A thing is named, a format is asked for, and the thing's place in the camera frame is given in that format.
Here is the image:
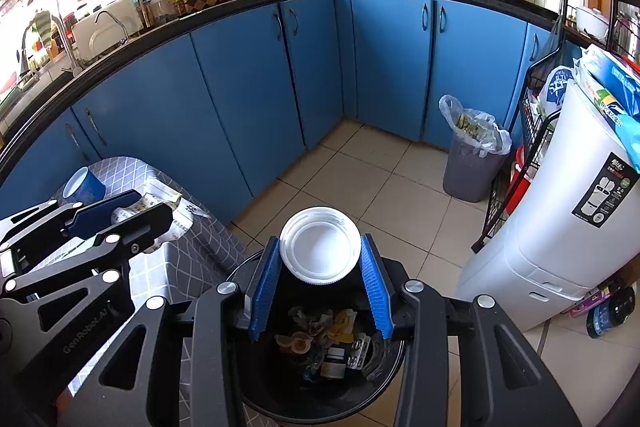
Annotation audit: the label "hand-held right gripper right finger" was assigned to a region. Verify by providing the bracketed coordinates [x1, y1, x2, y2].
[360, 233, 582, 427]

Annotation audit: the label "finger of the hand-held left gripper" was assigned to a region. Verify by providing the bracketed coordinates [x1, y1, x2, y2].
[0, 202, 174, 390]
[0, 189, 142, 260]

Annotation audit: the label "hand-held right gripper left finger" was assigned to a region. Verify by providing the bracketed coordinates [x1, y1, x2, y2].
[57, 236, 281, 427]

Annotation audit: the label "yellow white wrapper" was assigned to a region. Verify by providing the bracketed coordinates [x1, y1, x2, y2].
[111, 179, 182, 230]

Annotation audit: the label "white plastic lid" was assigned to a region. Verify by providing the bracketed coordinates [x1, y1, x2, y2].
[279, 206, 362, 284]

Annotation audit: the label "black round bin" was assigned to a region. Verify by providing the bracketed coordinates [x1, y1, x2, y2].
[220, 247, 407, 426]

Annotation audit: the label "blue paper cup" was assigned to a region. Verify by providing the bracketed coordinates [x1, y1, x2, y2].
[61, 166, 107, 204]

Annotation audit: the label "white printed packet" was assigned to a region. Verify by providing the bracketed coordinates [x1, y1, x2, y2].
[150, 198, 211, 254]

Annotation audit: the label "beige round lid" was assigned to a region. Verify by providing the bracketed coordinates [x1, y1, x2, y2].
[275, 331, 313, 357]

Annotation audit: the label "grey checked tablecloth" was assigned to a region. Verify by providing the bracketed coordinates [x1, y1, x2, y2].
[47, 157, 252, 427]

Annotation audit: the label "tall white storage container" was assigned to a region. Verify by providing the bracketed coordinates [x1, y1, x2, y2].
[455, 79, 640, 333]

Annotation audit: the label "red plastic item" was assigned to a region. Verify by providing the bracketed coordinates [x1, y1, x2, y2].
[507, 147, 539, 208]

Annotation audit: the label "white dish tub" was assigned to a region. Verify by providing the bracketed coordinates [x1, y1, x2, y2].
[71, 0, 144, 58]

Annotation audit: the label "tall chrome faucet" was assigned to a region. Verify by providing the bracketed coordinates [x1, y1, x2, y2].
[51, 0, 84, 76]

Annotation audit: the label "clear plastic bin liner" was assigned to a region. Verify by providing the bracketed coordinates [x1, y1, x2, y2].
[439, 94, 512, 158]

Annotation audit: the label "blue kitchen cabinets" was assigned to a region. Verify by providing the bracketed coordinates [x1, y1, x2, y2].
[0, 0, 583, 225]

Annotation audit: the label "small chrome faucet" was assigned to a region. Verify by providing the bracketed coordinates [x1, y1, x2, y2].
[95, 10, 129, 41]

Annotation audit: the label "green striped cloth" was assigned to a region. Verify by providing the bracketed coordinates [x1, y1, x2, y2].
[31, 8, 54, 46]

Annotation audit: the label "purple packet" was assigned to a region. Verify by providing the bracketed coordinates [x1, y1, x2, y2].
[570, 287, 608, 319]

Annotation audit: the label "dark round jar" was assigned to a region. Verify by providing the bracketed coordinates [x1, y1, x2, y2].
[586, 289, 636, 339]

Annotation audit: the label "white bag with blue print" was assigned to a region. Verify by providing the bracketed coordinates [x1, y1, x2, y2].
[537, 66, 575, 115]

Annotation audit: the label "blue plastic packet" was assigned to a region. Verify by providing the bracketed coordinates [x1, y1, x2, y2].
[574, 44, 640, 175]

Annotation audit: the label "white bowl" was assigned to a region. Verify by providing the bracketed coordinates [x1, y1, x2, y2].
[575, 6, 610, 40]

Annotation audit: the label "steel pot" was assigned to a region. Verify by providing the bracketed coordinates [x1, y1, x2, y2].
[615, 14, 640, 62]

